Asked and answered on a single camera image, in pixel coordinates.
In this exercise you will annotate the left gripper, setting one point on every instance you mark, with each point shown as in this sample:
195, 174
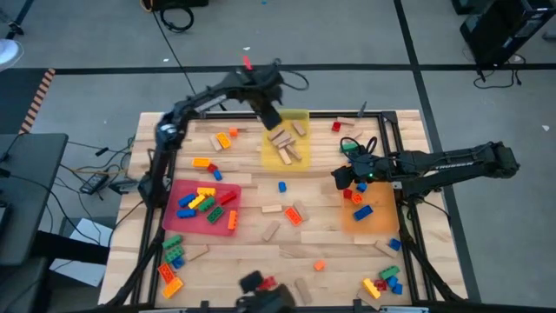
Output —
260, 84

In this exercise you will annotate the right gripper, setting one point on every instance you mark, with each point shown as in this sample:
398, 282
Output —
369, 167

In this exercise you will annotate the small red block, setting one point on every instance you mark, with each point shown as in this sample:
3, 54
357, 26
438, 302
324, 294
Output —
381, 284
347, 193
212, 167
336, 126

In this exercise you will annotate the long yellow-orange block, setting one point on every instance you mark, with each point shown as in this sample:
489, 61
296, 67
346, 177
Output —
200, 162
172, 288

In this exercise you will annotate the long red block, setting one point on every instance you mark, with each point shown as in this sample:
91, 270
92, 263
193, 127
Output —
227, 197

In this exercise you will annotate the bright green long block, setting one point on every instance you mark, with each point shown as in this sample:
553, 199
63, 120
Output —
174, 253
389, 272
348, 147
207, 204
171, 241

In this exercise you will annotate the long blue block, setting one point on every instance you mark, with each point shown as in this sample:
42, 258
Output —
187, 200
186, 213

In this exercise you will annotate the long orange block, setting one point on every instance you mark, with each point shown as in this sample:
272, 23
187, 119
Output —
166, 273
232, 219

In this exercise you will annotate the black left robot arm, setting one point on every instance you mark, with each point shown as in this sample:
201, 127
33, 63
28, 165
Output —
204, 97

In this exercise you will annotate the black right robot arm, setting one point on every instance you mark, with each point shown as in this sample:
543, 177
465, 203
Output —
456, 163

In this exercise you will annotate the orange plastic bin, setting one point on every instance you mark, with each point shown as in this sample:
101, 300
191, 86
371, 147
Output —
382, 221

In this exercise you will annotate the yellow plastic bin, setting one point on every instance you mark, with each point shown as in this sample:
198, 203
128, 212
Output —
299, 165

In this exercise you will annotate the orange six-stud block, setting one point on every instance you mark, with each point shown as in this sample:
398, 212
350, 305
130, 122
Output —
293, 216

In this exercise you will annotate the black equipment case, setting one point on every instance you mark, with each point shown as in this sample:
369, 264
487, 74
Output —
178, 3

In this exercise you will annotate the large red stud block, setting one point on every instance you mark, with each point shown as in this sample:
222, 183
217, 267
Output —
268, 282

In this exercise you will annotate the pink plastic bin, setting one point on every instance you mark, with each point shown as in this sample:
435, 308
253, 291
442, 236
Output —
174, 226

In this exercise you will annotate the black blurred device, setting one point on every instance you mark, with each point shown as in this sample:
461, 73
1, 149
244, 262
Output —
265, 300

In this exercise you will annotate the black computer cabinet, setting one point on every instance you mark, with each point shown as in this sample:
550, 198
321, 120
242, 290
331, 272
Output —
499, 30

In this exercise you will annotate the black power adapter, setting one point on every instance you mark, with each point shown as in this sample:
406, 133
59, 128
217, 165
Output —
93, 183

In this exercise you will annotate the orange black hazard strip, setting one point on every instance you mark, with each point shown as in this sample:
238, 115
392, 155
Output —
39, 97

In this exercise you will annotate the white paper sheet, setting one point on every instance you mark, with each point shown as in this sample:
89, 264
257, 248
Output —
87, 243

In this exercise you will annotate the black tripod leg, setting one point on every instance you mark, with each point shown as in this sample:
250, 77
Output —
17, 24

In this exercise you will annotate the black desk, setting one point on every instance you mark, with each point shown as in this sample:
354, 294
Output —
26, 195

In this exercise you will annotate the black aluminium table frame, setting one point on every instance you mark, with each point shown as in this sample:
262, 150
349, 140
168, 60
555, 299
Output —
234, 116

